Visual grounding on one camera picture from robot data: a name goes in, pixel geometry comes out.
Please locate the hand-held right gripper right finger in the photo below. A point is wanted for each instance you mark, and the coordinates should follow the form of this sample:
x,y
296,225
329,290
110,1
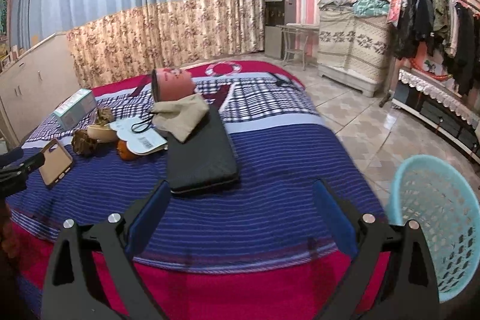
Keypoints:
x,y
333,218

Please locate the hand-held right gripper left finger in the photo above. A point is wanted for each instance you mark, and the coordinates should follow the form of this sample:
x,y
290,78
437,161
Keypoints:
x,y
144,218

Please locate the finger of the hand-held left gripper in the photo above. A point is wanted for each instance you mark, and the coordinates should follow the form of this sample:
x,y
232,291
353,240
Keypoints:
x,y
11,157
30,164

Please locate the brown phone case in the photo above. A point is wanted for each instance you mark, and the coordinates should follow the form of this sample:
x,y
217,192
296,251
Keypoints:
x,y
56,162

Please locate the brown plush toy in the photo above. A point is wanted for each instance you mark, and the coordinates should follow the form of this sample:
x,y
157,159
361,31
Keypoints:
x,y
84,143

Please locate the orange fruit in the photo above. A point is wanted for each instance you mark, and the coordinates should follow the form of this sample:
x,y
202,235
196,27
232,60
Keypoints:
x,y
127,152

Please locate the white barcode card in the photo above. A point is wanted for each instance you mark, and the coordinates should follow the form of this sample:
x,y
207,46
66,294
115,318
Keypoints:
x,y
144,143

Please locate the cream shell piece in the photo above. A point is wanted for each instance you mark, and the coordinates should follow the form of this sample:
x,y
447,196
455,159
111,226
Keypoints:
x,y
101,134

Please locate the brown pine cone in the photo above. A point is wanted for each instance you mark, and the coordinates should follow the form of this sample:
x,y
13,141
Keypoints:
x,y
105,115

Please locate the light blue plastic basket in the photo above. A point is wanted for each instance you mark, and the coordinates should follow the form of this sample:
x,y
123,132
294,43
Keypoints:
x,y
431,200

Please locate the beige cloth pouch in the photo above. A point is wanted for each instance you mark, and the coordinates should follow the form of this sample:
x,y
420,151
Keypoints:
x,y
183,117

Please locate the person's left hand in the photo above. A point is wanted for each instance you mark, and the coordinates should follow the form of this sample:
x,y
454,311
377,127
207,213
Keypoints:
x,y
7,230

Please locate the teal cardboard box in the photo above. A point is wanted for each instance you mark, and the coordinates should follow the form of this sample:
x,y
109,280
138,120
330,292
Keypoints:
x,y
75,110

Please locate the bed with striped cover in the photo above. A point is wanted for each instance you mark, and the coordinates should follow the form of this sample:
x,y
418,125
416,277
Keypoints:
x,y
262,192

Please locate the white cabinet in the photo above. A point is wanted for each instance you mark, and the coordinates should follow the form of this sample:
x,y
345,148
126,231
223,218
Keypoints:
x,y
37,80

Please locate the black zip case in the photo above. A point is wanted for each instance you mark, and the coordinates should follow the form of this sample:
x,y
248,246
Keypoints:
x,y
202,158

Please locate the pink metal cup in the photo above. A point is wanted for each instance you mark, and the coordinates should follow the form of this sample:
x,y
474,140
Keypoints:
x,y
176,84

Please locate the low dark cabinet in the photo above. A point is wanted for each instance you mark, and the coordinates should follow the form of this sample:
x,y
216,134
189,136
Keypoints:
x,y
435,117

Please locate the white lace cloth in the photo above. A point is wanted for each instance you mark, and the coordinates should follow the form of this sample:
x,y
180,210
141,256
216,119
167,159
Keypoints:
x,y
442,95

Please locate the red curved ornament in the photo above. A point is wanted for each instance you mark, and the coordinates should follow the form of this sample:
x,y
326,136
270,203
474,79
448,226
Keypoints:
x,y
427,69

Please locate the patterned cloth covered appliance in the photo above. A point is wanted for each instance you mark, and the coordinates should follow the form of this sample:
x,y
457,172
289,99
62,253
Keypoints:
x,y
352,42

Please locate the grey water dispenser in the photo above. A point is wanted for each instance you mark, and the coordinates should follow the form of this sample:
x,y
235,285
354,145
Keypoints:
x,y
277,39

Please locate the small metal side table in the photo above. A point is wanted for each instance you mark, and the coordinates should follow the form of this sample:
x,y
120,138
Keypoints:
x,y
300,27

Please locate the teal plaid garment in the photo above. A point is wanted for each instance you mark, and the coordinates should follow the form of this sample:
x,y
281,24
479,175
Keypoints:
x,y
371,5

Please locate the row of hanging clothes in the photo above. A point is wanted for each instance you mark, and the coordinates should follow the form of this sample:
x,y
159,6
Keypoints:
x,y
461,42

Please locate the pink hanging bag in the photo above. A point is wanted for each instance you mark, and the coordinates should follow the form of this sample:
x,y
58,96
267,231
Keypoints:
x,y
395,3

